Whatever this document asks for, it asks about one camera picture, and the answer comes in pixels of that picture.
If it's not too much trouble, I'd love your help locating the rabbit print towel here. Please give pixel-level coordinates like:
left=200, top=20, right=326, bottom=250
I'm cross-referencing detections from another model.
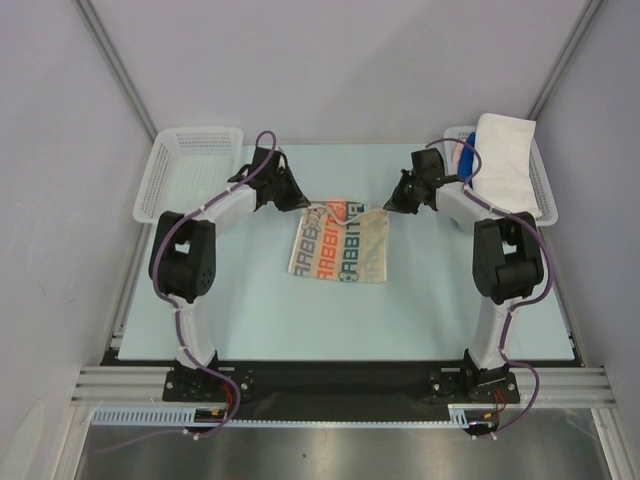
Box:
left=288, top=200, right=389, bottom=284

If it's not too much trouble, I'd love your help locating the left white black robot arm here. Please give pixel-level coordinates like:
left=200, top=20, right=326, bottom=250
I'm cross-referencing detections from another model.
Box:
left=149, top=147, right=310, bottom=400

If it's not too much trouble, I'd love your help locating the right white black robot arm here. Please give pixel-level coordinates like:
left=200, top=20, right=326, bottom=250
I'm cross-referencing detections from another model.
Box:
left=384, top=148, right=548, bottom=403

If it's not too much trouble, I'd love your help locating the blue towel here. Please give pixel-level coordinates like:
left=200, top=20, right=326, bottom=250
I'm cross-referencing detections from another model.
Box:
left=457, top=132, right=476, bottom=180

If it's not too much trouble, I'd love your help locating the pink towel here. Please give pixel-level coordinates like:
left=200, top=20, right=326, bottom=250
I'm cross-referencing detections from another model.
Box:
left=452, top=143, right=465, bottom=174

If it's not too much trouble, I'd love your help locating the white towel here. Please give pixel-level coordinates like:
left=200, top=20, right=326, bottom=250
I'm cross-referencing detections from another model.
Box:
left=471, top=113, right=541, bottom=218

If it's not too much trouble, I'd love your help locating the left white plastic basket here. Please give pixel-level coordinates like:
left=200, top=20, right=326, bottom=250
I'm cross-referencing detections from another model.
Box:
left=133, top=126, right=243, bottom=224

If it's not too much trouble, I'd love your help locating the white plastic basket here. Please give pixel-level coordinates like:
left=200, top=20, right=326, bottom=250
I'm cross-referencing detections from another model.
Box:
left=133, top=126, right=243, bottom=224
left=442, top=126, right=558, bottom=227

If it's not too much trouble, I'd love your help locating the right white plastic basket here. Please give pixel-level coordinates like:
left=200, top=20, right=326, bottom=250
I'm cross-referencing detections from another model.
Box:
left=442, top=126, right=558, bottom=227

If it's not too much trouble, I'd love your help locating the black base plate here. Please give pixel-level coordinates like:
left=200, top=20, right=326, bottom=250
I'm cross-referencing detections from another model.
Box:
left=162, top=361, right=520, bottom=423

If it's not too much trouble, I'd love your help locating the white slotted cable duct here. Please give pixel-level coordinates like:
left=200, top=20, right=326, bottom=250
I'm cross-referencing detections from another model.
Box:
left=92, top=403, right=501, bottom=429

